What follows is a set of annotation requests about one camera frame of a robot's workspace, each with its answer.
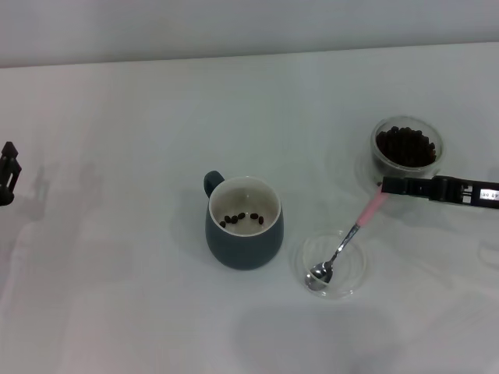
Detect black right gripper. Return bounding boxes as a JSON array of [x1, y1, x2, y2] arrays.
[[380, 175, 499, 210]]

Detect pink-handled metal spoon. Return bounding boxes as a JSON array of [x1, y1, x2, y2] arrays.
[[304, 185, 390, 292]]

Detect dark teal ceramic mug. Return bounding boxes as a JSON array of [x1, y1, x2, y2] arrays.
[[203, 170, 285, 270]]

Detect scooped coffee beans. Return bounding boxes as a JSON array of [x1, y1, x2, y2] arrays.
[[218, 212, 266, 229]]

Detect clear double-walled glass cup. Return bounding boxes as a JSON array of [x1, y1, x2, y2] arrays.
[[369, 115, 444, 187]]

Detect glass cup of coffee beans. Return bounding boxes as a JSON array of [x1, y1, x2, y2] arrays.
[[375, 125, 437, 168]]

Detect small clear glass dish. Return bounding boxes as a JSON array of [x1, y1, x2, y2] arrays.
[[292, 228, 368, 300]]

